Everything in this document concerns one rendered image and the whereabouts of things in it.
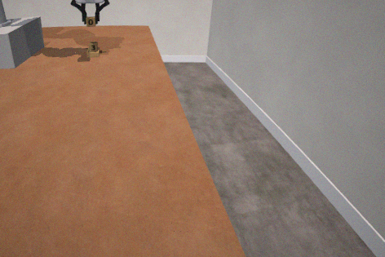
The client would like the tan number cube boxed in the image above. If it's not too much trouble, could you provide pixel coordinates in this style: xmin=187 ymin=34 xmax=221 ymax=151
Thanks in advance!
xmin=89 ymin=42 xmax=98 ymax=52
xmin=86 ymin=16 xmax=96 ymax=27

